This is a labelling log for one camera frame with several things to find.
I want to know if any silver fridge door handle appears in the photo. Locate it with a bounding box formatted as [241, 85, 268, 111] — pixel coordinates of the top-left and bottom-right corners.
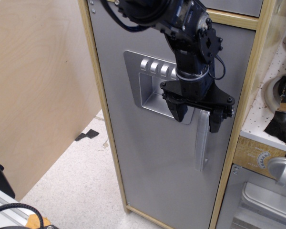
[194, 110, 210, 172]

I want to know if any silver oven door handle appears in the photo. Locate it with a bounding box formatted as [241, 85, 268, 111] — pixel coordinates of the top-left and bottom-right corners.
[241, 182, 286, 222]

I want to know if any silver freezer door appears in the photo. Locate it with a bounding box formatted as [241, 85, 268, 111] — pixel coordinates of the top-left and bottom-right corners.
[202, 0, 263, 17]

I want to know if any silver oven knob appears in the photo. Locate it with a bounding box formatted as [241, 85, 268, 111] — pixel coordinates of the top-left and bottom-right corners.
[267, 157, 286, 187]

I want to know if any black tape on floor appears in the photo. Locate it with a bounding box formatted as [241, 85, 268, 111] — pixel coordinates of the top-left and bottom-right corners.
[75, 129, 99, 142]

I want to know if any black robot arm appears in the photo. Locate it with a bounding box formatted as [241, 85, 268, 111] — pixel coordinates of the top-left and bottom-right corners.
[102, 0, 235, 133]

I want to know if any black braided cable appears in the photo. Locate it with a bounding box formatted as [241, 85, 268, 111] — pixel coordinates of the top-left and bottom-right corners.
[0, 202, 43, 229]

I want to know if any wooden toy kitchen cabinet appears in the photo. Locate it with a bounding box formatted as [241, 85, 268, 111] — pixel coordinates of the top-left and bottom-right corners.
[78, 0, 286, 229]

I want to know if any silver oven door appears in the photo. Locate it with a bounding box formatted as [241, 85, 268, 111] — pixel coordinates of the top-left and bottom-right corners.
[216, 165, 286, 229]

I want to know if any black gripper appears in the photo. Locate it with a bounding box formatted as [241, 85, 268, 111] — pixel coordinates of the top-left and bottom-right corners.
[160, 75, 235, 133]

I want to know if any aluminium frame rail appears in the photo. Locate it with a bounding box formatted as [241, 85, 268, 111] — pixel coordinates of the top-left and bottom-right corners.
[0, 185, 31, 225]

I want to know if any silver fridge door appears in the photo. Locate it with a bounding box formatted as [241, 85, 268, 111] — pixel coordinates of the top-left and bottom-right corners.
[89, 0, 263, 229]

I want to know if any orange tape piece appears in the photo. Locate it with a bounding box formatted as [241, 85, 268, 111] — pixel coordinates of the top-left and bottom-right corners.
[25, 214, 51, 229]

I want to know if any plywood board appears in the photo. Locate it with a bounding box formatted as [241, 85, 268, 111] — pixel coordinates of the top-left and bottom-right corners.
[0, 0, 101, 200]

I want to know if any silver ice dispenser panel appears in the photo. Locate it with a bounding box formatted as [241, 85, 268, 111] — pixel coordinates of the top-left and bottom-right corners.
[123, 50, 196, 125]

